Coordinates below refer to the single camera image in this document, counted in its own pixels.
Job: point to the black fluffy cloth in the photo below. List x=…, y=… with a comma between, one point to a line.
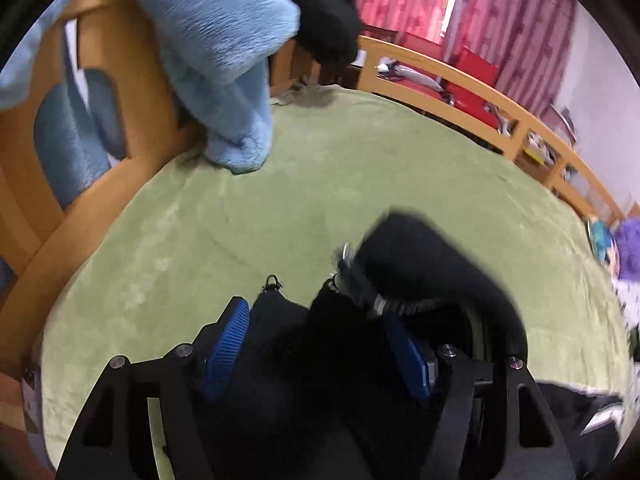
x=325, y=15

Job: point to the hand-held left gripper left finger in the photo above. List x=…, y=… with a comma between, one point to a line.
x=227, y=347

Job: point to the light blue fluffy blanket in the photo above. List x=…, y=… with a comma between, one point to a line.
x=210, y=35

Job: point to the green bed blanket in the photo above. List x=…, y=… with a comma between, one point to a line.
x=360, y=170

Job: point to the purple plush cloth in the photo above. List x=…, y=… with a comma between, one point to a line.
x=629, y=247

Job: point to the pink patterned curtain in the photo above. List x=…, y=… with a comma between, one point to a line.
x=505, y=25

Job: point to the red chair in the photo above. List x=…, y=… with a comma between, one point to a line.
x=475, y=85

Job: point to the red cushion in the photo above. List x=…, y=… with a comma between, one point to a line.
x=425, y=67

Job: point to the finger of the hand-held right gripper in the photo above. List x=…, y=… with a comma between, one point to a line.
x=360, y=287

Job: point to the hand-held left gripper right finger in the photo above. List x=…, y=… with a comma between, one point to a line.
x=411, y=362

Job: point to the white printed cloth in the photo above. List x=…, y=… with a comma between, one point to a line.
x=631, y=297

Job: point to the black pants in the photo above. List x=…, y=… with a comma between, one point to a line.
x=310, y=390

